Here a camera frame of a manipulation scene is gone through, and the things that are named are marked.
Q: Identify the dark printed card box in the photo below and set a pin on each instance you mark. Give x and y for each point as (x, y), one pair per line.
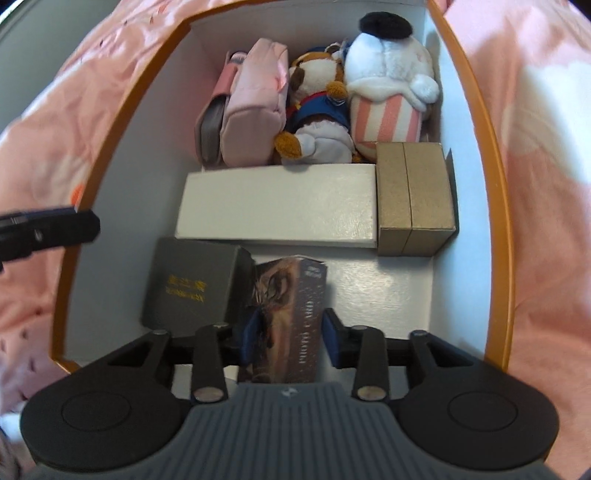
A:
(295, 318)

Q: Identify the pink printed blanket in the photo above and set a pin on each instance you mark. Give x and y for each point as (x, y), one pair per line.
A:
(545, 184)

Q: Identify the gold cardboard box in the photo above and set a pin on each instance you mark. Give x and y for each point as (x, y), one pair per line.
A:
(415, 198)

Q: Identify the white popcorn plush toy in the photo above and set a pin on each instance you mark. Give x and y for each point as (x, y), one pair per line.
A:
(388, 92)

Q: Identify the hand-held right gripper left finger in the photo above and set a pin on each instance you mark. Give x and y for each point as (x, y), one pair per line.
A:
(251, 330)

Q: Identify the long white box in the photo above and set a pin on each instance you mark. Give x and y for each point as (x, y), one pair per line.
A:
(277, 207)

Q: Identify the pink fabric pouch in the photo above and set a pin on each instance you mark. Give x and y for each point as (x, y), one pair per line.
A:
(258, 101)

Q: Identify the black box with gold print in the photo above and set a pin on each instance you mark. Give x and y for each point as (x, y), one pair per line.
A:
(189, 286)

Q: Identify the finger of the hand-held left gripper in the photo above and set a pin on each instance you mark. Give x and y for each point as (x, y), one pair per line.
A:
(46, 211)
(69, 230)

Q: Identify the raccoon plush toy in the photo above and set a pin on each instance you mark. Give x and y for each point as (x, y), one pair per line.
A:
(318, 92)

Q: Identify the pink leather wallet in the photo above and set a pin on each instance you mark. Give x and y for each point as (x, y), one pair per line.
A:
(212, 129)

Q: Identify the orange and white storage box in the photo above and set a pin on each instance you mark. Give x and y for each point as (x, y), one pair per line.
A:
(388, 295)

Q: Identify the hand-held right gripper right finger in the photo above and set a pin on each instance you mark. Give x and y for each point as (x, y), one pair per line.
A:
(330, 332)

